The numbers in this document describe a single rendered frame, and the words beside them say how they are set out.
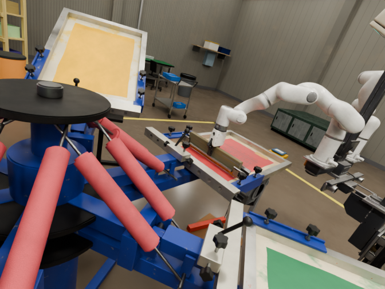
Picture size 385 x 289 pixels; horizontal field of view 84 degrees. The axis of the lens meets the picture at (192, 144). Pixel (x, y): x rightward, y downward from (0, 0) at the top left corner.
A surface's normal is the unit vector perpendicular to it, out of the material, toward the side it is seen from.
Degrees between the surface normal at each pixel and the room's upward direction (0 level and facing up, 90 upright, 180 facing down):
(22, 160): 0
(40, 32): 90
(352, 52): 90
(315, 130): 90
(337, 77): 90
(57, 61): 32
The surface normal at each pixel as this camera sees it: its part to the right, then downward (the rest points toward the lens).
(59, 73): 0.35, -0.51
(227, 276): 0.26, -0.88
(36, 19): 0.53, 0.47
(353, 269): -0.26, 0.32
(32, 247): 0.73, -0.42
